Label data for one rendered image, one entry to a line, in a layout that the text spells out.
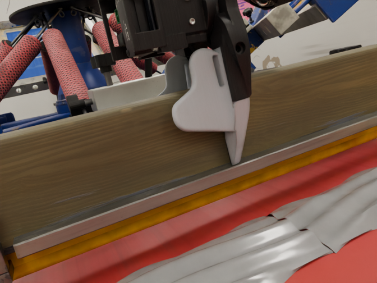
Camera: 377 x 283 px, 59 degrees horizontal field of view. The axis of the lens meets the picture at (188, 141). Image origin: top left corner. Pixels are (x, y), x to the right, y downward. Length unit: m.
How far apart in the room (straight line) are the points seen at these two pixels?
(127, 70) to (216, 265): 0.60
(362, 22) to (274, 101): 2.44
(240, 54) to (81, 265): 0.20
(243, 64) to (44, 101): 4.18
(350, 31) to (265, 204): 2.53
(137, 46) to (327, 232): 0.18
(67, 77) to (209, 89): 0.54
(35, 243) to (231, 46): 0.18
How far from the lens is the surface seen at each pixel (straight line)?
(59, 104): 1.06
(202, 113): 0.24
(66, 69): 0.78
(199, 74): 0.25
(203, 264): 0.23
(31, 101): 4.38
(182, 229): 0.29
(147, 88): 0.54
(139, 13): 0.24
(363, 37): 2.73
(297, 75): 0.32
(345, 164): 0.38
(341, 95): 0.36
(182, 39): 0.24
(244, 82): 0.25
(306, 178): 0.35
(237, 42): 0.24
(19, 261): 0.27
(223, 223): 0.28
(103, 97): 0.53
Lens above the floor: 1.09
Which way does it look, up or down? 13 degrees down
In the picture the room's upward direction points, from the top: 12 degrees counter-clockwise
